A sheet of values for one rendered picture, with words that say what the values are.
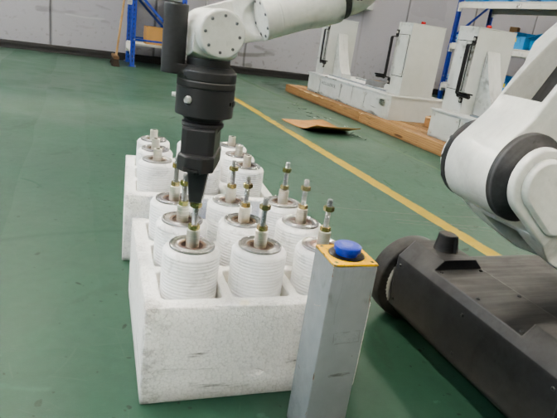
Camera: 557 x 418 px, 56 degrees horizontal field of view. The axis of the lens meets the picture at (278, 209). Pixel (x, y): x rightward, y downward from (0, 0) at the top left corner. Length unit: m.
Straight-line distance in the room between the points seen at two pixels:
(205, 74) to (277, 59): 6.81
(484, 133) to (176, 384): 0.65
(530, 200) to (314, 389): 0.43
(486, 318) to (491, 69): 2.77
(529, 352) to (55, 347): 0.82
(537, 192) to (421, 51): 3.43
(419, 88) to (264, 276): 3.52
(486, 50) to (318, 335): 3.05
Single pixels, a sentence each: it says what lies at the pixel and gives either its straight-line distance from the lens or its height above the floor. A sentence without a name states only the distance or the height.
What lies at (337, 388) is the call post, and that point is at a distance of 0.85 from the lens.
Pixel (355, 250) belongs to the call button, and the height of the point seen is 0.33.
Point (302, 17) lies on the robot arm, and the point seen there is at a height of 0.63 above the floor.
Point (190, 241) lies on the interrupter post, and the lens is 0.88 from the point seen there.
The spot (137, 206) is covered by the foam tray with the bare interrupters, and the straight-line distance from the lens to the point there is 1.36.
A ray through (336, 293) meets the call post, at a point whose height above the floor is 0.27.
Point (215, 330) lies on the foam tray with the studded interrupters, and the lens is 0.88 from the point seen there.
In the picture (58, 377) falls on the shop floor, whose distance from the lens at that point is 1.01.
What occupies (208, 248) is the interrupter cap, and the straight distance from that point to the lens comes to 0.88.
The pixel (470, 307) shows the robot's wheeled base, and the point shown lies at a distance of 1.04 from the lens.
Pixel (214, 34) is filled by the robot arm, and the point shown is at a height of 0.59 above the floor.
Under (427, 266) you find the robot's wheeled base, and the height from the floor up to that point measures 0.19.
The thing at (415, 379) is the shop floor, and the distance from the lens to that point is 1.12.
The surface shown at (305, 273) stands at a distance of 0.94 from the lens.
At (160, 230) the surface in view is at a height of 0.24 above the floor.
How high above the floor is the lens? 0.60
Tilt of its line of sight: 18 degrees down
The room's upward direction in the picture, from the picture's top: 8 degrees clockwise
